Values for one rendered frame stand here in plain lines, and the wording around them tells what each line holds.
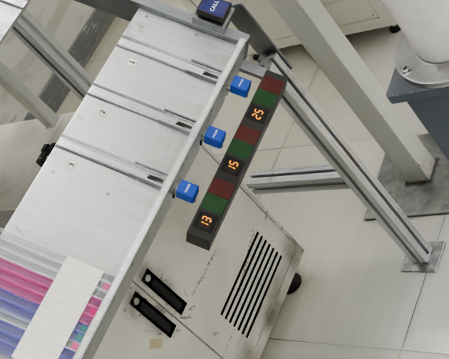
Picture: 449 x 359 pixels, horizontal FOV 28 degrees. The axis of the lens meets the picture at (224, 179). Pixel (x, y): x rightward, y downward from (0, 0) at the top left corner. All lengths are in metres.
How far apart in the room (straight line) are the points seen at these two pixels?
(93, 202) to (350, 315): 0.83
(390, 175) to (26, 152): 0.87
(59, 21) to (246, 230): 1.99
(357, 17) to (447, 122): 1.32
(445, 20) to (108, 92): 0.58
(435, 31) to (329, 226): 1.11
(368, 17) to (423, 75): 1.34
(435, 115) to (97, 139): 0.53
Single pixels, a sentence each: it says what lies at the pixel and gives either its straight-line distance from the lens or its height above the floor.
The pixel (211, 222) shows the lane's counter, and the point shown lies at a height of 0.65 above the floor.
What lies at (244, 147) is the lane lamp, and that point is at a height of 0.66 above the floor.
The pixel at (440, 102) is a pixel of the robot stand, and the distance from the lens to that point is 1.27.
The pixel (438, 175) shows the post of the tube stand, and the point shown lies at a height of 0.01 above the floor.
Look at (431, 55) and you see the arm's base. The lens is 1.24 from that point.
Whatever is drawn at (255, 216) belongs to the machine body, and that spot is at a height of 0.25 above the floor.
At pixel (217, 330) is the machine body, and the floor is 0.22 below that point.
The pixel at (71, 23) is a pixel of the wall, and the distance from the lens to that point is 3.82.
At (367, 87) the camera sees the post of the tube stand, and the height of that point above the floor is 0.32.
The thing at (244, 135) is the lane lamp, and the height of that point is 0.66.
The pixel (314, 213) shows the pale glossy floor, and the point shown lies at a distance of 2.30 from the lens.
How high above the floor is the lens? 1.45
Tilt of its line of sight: 34 degrees down
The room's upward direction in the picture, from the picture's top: 44 degrees counter-clockwise
